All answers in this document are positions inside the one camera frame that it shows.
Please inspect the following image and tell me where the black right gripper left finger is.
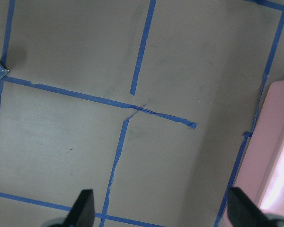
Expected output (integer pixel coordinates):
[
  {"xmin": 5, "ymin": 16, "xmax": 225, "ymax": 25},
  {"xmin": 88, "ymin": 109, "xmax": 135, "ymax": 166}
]
[{"xmin": 63, "ymin": 189, "xmax": 95, "ymax": 227}]

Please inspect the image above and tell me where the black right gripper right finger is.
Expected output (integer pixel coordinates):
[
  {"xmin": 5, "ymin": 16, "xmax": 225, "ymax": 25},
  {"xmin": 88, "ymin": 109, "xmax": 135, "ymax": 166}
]
[{"xmin": 228, "ymin": 187, "xmax": 275, "ymax": 227}]

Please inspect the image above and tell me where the pink plastic bin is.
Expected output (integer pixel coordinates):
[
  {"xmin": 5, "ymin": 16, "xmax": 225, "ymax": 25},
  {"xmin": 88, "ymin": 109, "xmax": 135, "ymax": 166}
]
[{"xmin": 234, "ymin": 80, "xmax": 284, "ymax": 218}]

